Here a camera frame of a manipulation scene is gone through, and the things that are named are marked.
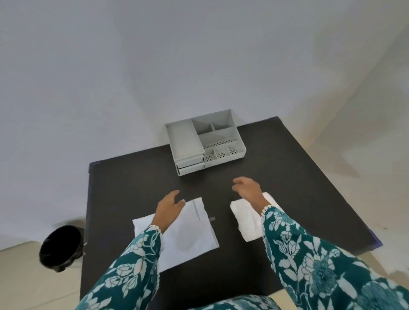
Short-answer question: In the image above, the person's left hand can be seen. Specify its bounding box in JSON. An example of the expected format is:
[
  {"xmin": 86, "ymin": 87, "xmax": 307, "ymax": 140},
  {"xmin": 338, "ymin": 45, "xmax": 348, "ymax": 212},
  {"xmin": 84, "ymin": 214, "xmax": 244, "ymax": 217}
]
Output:
[{"xmin": 151, "ymin": 190, "xmax": 186, "ymax": 234}]

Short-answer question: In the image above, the person's right hand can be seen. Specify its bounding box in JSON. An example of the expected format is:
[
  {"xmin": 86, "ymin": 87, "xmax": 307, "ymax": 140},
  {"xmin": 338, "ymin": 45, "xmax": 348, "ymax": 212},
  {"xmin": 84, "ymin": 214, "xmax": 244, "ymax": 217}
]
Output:
[{"xmin": 232, "ymin": 177, "xmax": 272, "ymax": 216}]

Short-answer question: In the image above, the person's left forearm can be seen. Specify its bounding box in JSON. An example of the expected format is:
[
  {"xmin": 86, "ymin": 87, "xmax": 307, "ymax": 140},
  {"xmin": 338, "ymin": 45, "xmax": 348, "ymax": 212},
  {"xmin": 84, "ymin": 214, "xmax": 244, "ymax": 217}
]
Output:
[{"xmin": 75, "ymin": 225, "xmax": 164, "ymax": 310}]

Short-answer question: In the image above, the person's right forearm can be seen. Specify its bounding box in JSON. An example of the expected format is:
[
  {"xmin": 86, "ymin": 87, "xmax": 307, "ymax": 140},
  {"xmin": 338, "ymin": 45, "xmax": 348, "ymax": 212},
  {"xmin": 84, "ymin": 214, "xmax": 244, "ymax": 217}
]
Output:
[{"xmin": 261, "ymin": 206, "xmax": 409, "ymax": 310}]

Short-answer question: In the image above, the folded white cloth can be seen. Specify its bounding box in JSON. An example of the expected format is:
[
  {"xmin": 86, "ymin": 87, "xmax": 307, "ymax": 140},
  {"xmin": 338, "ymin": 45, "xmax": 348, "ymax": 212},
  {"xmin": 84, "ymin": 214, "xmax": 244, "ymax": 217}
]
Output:
[{"xmin": 230, "ymin": 192, "xmax": 282, "ymax": 242}]

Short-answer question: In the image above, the flat white pouch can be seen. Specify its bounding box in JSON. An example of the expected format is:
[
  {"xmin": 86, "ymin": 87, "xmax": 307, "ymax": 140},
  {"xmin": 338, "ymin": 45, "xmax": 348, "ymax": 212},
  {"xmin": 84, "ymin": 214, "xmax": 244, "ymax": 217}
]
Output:
[{"xmin": 132, "ymin": 197, "xmax": 220, "ymax": 273}]

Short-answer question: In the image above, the white organizer drawer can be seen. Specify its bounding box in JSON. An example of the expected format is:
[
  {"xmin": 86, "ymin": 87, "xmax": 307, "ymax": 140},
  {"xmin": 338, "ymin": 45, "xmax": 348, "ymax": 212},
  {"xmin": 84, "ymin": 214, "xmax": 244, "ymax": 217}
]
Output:
[
  {"xmin": 175, "ymin": 154, "xmax": 205, "ymax": 167},
  {"xmin": 177, "ymin": 162, "xmax": 205, "ymax": 177}
]

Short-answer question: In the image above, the white desk organizer tray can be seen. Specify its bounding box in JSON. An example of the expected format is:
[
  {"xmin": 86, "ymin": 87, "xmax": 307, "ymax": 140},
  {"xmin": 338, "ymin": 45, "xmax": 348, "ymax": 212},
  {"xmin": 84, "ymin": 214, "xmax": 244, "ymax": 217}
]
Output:
[{"xmin": 165, "ymin": 109, "xmax": 247, "ymax": 177}]

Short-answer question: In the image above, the teal floral garment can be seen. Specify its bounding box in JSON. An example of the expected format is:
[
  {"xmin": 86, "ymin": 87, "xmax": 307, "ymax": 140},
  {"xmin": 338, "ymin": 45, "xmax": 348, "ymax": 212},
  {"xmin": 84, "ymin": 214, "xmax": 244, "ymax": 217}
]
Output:
[{"xmin": 192, "ymin": 295, "xmax": 282, "ymax": 310}]

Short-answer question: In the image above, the black round waste bin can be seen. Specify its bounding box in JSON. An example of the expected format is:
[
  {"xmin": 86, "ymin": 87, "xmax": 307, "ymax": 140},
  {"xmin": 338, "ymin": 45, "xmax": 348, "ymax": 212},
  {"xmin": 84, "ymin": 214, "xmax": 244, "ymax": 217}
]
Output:
[{"xmin": 39, "ymin": 225, "xmax": 85, "ymax": 273}]

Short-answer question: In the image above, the purple tape strip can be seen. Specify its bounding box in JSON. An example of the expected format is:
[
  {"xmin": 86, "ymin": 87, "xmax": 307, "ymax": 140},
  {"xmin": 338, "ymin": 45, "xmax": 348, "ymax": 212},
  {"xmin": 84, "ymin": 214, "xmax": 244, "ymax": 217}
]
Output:
[{"xmin": 369, "ymin": 227, "xmax": 383, "ymax": 249}]

